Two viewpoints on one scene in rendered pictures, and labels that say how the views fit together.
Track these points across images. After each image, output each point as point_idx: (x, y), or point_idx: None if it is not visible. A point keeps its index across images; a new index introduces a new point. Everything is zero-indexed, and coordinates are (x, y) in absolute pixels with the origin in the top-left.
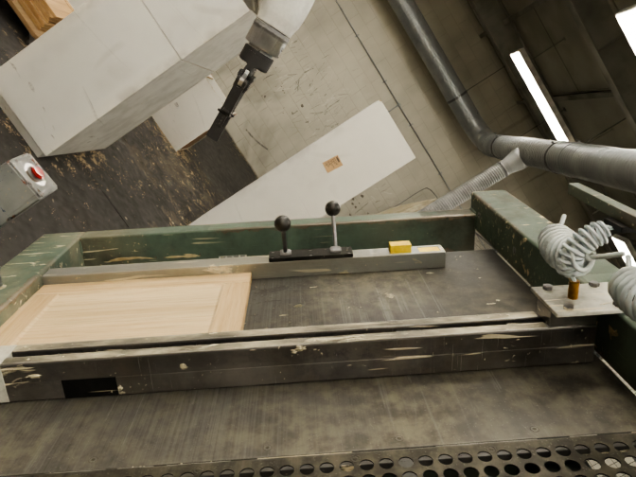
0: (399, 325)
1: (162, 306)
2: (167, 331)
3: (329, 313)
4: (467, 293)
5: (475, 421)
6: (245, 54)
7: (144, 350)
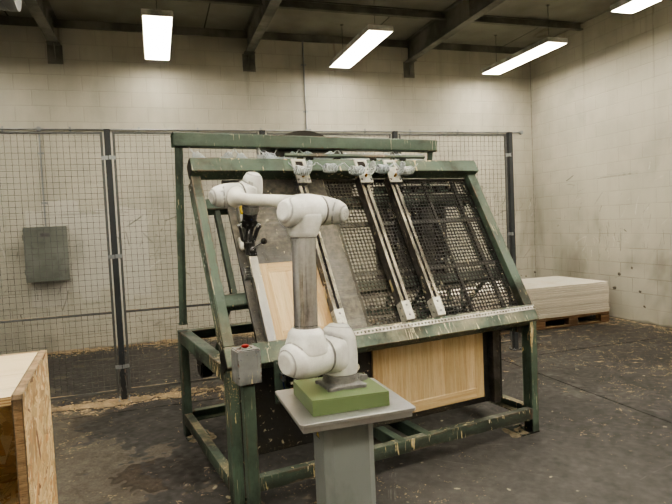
0: None
1: (287, 288)
2: None
3: (281, 238)
4: None
5: None
6: (256, 218)
7: (331, 274)
